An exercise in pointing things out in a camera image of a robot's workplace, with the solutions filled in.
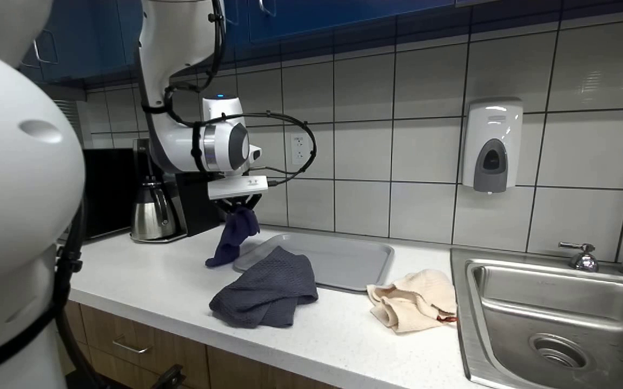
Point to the stainless steel sink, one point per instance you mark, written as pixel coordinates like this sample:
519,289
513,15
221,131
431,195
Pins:
557,324

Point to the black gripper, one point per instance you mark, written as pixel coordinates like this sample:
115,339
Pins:
240,204

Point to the beige towel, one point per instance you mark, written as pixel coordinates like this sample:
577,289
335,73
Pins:
411,298

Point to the dark grey towel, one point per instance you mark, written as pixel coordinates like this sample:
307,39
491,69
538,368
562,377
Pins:
268,288

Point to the black countertop appliance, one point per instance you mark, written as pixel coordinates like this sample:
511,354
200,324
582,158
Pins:
113,191

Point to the grey plastic tray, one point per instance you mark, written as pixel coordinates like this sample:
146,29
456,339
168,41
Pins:
347,259

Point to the blue upper cabinet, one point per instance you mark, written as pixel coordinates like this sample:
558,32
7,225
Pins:
324,17

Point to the chrome faucet lever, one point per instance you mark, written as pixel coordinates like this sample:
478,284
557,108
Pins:
585,256

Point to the wooden base cabinet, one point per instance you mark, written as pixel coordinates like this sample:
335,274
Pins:
174,352

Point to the white wall soap dispenser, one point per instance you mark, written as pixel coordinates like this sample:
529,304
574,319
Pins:
494,143

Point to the white wall outlet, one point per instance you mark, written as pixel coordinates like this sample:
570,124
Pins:
298,152

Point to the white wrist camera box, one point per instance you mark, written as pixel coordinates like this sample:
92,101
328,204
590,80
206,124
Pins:
239,185

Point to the stainless steel carafe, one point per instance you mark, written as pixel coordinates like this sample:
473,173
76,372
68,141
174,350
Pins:
152,212

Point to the white robot body foreground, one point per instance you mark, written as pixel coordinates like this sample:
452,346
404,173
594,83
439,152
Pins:
63,282

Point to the navy blue towel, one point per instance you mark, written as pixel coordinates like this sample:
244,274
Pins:
234,233

